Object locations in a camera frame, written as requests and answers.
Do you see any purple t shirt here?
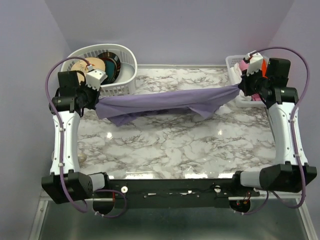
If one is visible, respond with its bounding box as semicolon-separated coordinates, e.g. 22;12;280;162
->
95;85;240;127

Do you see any white rectangular tray basket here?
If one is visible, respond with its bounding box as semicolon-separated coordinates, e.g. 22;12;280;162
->
225;55;265;108

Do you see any white oval dish basket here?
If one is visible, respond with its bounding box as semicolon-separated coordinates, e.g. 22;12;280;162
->
69;43;138;97

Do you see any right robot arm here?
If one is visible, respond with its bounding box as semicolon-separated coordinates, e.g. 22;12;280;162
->
230;53;317;196

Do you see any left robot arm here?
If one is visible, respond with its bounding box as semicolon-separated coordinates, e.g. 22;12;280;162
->
41;69;111;204

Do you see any orange rolled t shirt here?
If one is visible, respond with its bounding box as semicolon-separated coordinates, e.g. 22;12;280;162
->
261;59;267;78

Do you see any beige floral plate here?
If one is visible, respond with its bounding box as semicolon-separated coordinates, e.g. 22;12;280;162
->
70;57;106;83

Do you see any pink rolled t shirt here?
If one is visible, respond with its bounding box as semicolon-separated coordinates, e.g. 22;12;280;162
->
238;59;249;72

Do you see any dark teal plate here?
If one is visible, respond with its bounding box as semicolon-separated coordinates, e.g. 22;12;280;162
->
102;59;117;85

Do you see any black rimmed plate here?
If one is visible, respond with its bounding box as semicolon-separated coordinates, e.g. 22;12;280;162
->
97;51;121;80

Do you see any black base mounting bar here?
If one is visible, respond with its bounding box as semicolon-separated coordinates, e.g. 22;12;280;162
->
93;178;260;209

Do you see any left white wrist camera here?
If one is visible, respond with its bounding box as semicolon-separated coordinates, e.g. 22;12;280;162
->
85;69;107;91

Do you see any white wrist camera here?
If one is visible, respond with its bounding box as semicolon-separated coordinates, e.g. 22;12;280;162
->
243;52;264;76
85;69;107;91

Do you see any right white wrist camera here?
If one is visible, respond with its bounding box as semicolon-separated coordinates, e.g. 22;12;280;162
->
243;52;264;76

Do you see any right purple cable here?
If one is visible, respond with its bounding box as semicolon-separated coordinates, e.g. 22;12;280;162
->
234;47;311;215

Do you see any aluminium rail frame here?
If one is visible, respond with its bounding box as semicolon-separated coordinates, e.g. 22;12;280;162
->
39;190;301;201

